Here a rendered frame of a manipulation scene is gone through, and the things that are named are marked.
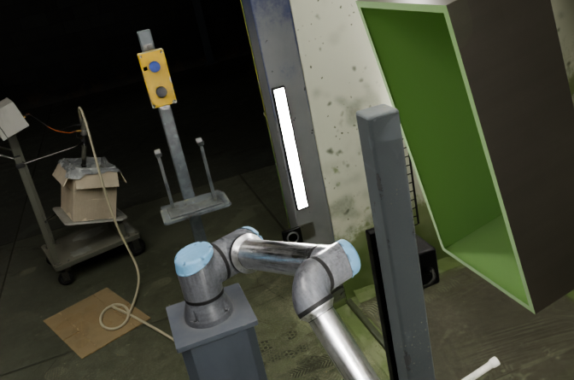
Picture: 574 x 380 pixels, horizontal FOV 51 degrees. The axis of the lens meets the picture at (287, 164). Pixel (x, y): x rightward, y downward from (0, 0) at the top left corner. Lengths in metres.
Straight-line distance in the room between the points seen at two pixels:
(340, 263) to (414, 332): 0.80
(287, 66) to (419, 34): 0.66
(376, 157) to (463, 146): 1.88
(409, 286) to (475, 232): 1.94
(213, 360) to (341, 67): 1.47
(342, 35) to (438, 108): 0.61
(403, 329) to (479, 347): 1.96
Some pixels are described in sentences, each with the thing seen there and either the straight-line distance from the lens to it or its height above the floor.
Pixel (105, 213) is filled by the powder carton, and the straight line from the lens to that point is 4.41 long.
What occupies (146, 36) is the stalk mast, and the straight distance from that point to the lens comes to 2.92.
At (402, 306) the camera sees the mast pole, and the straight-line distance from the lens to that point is 1.00.
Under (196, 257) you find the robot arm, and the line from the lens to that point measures 2.22.
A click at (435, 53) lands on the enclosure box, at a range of 2.58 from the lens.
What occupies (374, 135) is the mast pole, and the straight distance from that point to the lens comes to 0.87.
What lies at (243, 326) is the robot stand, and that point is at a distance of 2.27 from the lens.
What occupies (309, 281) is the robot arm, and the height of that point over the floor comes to 0.99.
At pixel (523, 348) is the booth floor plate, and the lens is 2.96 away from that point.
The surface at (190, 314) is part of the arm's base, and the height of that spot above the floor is 0.69.
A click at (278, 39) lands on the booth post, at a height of 1.49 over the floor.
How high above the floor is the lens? 1.89
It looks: 20 degrees down
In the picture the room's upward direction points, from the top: 12 degrees counter-clockwise
